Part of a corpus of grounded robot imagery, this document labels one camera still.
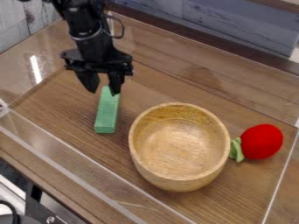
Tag brown wooden bowl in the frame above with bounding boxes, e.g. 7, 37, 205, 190
128, 102, 229, 192

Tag black table frame bracket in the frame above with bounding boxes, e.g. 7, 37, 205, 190
0, 183, 68, 224

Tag green rectangular block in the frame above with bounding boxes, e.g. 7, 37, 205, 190
93, 86, 120, 134

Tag clear acrylic corner bracket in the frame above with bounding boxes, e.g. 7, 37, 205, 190
106, 11, 114, 36

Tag clear acrylic front wall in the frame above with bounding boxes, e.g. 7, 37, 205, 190
0, 108, 194, 224

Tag red plush tomato toy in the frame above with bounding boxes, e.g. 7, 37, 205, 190
228, 124, 284, 163

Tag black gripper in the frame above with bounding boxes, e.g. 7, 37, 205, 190
59, 33, 133, 95

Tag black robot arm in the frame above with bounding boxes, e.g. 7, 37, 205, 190
49, 0, 133, 95

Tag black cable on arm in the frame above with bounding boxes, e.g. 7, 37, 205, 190
101, 13, 126, 40

